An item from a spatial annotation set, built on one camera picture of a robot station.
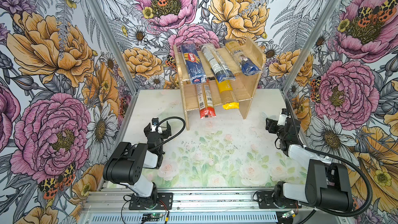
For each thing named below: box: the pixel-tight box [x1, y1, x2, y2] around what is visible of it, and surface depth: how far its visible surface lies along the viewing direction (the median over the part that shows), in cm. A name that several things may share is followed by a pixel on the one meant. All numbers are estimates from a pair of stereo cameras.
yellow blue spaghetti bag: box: [222, 38, 262, 77], surface depth 73 cm
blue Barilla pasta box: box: [180, 43, 207, 85], surface depth 69 cm
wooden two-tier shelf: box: [173, 36, 267, 131], surface depth 76 cm
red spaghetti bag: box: [195, 83, 217, 119], surface depth 84 cm
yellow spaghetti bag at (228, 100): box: [215, 79, 240, 111], surface depth 86 cm
